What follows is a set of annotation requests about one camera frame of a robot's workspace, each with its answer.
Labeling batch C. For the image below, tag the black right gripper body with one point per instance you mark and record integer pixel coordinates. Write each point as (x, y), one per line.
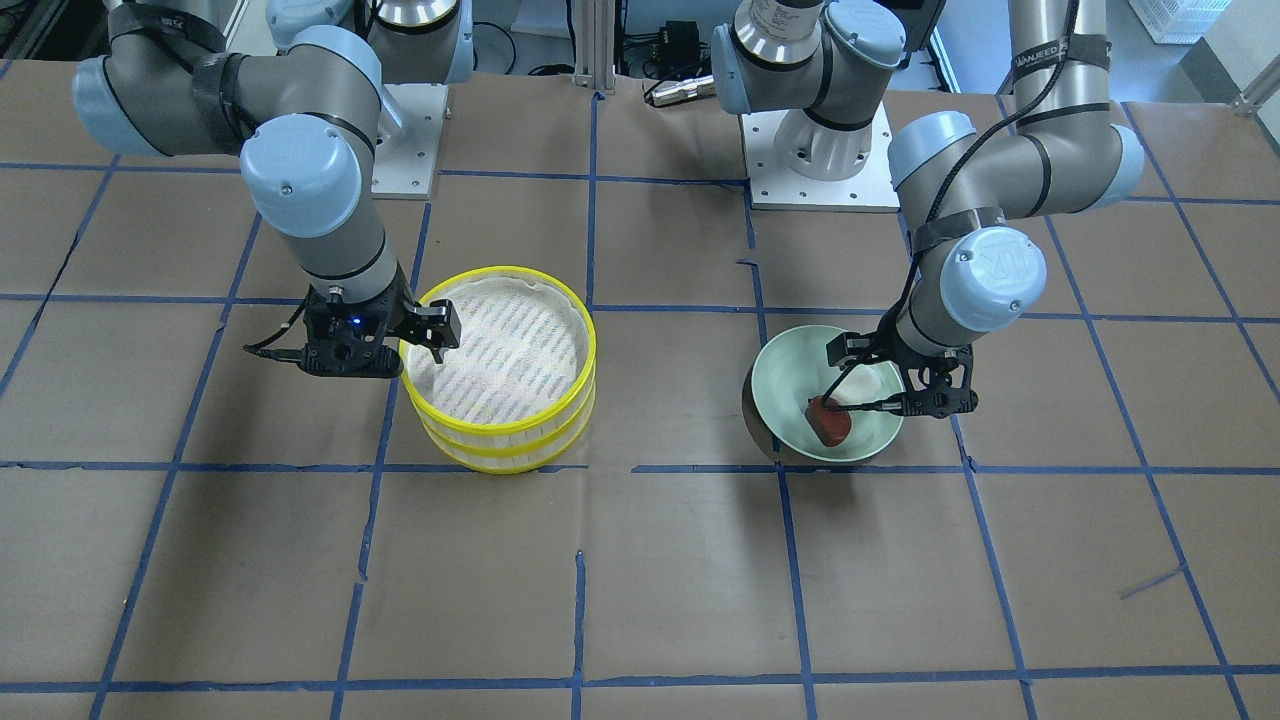
(409, 323)

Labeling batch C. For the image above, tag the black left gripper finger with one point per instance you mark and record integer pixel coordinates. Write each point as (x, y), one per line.
(855, 349)
(860, 407)

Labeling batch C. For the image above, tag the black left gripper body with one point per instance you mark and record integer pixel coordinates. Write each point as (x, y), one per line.
(886, 349)

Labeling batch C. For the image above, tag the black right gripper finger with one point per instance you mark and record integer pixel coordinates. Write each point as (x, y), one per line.
(436, 325)
(418, 355)

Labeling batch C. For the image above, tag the white steamed bun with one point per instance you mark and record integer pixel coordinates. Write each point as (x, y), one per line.
(863, 385)

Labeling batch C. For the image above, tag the reddish brown bun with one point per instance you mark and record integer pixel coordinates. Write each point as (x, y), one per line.
(831, 427)

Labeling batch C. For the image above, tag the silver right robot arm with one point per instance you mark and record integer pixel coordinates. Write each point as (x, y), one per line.
(303, 125)

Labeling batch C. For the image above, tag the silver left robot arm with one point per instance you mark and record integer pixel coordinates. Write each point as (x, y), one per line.
(826, 65)

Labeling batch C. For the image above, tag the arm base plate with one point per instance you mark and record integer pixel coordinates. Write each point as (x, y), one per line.
(794, 164)
(410, 130)

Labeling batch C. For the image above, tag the aluminium frame post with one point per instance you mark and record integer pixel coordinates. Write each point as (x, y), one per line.
(595, 44)

